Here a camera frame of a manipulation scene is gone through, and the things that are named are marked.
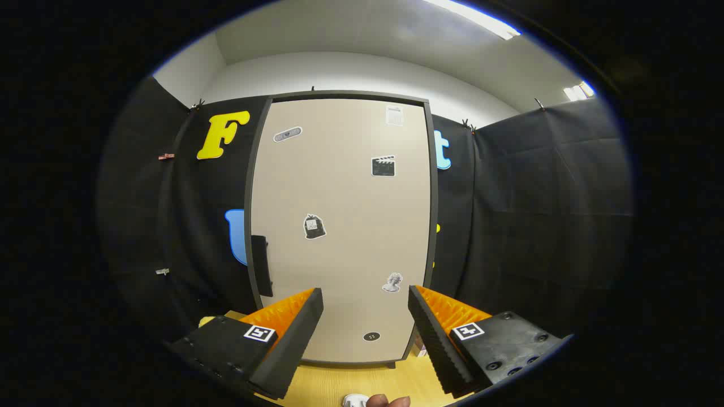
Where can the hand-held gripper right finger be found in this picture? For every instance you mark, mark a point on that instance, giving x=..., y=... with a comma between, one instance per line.
x=432, y=345

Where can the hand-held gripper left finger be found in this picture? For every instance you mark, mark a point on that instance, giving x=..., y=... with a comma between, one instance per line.
x=294, y=345

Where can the white shoe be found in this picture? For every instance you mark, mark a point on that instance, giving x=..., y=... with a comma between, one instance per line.
x=353, y=401

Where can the dark grey shoe cabinet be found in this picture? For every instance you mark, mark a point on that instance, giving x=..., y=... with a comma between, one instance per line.
x=434, y=226

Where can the black backdrop cloth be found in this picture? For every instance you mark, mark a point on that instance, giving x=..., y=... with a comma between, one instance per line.
x=537, y=215

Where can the small ceiling light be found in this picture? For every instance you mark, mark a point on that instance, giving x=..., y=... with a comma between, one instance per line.
x=578, y=91

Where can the long ceiling light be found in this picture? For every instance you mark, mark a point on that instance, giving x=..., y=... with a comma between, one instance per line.
x=478, y=18

